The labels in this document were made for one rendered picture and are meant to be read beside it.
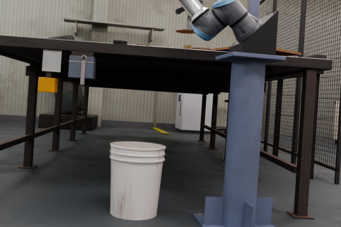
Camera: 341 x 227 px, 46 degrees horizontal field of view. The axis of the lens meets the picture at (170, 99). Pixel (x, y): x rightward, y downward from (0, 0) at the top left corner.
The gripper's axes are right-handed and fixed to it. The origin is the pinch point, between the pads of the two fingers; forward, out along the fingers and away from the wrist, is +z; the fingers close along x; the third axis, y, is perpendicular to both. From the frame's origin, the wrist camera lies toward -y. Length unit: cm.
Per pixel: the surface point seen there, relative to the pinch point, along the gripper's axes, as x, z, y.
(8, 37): -24, 19, -99
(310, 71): -25, 20, 70
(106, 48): -25, 19, -47
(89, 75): -26, 35, -54
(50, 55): -23, 26, -77
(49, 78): -26, 38, -75
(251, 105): -56, 42, 29
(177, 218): -37, 106, 0
